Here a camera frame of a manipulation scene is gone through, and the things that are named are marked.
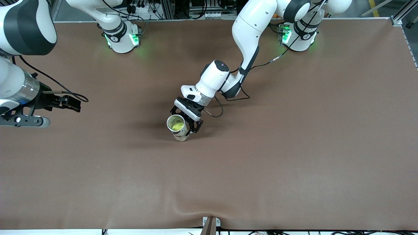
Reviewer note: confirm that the brown camera pole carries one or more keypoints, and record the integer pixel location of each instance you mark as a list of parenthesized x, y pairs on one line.
[(209, 228)]

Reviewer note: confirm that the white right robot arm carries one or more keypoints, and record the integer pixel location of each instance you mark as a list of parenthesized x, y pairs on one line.
[(26, 29)]

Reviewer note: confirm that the blue white tennis ball can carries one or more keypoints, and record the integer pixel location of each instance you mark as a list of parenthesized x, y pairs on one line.
[(183, 137)]

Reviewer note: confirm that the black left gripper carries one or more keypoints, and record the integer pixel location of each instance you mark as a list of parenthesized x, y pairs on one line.
[(197, 125)]

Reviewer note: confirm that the white power strip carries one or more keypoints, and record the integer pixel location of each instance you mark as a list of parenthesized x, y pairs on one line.
[(140, 13)]

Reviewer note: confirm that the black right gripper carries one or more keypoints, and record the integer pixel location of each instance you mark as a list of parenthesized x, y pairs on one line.
[(44, 99)]

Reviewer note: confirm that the grey clamp bracket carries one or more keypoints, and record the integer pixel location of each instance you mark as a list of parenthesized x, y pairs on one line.
[(218, 222)]

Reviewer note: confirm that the yellow tennis ball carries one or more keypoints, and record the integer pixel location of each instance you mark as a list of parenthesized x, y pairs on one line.
[(178, 126)]

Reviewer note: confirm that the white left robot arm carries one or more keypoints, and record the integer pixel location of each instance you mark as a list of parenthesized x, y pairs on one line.
[(251, 36)]

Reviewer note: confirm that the aluminium frame profile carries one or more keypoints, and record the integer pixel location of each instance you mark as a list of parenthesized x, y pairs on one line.
[(396, 20)]

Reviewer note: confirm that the aluminium frame post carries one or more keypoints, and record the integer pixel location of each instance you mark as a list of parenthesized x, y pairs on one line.
[(168, 8)]

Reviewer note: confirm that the grey electronics unit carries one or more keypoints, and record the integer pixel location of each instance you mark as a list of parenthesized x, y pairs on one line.
[(212, 14)]

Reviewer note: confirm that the brown table mat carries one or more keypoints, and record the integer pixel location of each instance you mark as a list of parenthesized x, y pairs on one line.
[(209, 182)]

